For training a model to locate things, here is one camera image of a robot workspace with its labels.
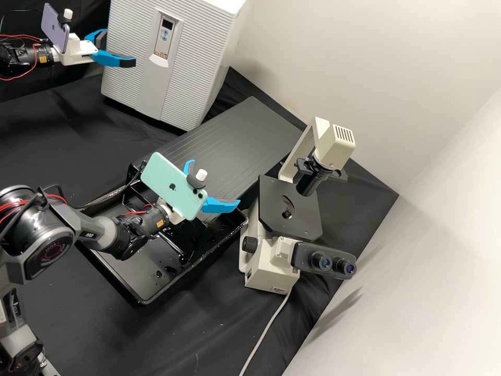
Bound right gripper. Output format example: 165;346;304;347
156;158;241;226

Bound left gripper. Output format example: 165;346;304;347
58;28;137;69

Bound incubator door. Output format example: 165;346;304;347
101;0;235;132

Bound white incubator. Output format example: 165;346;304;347
101;0;246;132

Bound black platform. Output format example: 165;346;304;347
147;96;308;214

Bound black tray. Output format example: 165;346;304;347
74;162;249;306

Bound cream microscope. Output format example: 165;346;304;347
238;116;357;292

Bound right wrist camera phone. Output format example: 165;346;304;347
140;151;209;221

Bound wrist camera phone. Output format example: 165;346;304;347
140;151;209;221
40;3;75;54

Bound left wrist camera phone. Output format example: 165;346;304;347
40;3;75;54

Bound grey cable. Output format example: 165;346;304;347
237;289;293;376

